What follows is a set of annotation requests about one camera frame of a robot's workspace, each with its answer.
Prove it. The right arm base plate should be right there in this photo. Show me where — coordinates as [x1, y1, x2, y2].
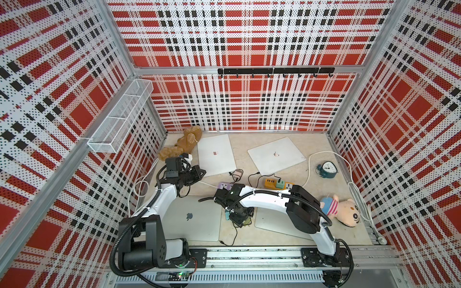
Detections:
[301, 248, 354, 268]

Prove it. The purple power strip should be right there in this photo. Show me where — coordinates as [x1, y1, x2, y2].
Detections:
[217, 182, 233, 191]

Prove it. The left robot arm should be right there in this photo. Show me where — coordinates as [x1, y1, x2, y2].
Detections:
[109, 153, 206, 277]

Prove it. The brown teddy bear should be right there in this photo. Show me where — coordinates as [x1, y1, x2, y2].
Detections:
[158, 126, 203, 162]

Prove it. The white laptop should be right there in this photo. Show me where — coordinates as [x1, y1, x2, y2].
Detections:
[198, 135, 237, 176]
[247, 138, 306, 175]

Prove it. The black hook rail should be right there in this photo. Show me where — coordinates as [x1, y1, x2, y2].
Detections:
[217, 67, 335, 76]

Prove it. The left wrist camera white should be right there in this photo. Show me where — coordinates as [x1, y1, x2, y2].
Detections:
[180, 153, 193, 162]

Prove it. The pink plush doll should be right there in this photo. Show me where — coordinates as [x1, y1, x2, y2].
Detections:
[320, 194, 361, 228]

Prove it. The white laptop back left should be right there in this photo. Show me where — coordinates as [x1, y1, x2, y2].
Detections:
[198, 135, 237, 176]

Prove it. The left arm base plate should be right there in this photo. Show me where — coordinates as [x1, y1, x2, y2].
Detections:
[179, 248, 208, 269]

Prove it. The pink charger adapter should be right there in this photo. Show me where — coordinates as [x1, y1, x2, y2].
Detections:
[231, 171, 241, 182]

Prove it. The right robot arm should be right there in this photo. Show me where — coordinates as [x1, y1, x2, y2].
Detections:
[212, 184, 339, 256]

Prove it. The white laptop back right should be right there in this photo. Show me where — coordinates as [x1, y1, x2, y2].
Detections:
[247, 138, 306, 175]

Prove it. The teal alarm clock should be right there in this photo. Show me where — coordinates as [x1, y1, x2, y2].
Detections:
[316, 162, 338, 179]

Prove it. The silver laptop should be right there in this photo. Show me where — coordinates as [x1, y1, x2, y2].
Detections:
[162, 196, 222, 242]
[255, 208, 312, 240]

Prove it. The orange power strip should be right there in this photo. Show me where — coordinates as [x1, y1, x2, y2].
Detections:
[264, 178, 294, 190]

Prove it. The silver laptop front right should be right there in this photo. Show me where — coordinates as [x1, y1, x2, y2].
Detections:
[255, 208, 312, 240]

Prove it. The yellow charger adapter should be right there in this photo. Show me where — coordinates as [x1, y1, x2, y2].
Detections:
[243, 218, 252, 226]

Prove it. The black cable of teal charger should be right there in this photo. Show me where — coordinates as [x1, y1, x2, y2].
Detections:
[219, 224, 239, 247]

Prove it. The white cable of purple strip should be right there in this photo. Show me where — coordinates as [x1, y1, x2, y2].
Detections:
[127, 158, 219, 217]

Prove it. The black cable laptop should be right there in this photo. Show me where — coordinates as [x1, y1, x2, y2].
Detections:
[232, 215, 253, 229]
[247, 172, 269, 188]

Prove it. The white wire basket shelf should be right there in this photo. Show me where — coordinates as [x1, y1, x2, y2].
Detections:
[88, 79, 153, 154]

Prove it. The white cable of orange strip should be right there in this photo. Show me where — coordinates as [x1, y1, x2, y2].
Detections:
[294, 150, 388, 246]

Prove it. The green charger adapter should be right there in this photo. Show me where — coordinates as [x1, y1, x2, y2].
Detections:
[276, 180, 285, 190]

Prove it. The silver laptop front left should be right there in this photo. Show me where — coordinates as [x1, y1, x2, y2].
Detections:
[162, 196, 222, 242]

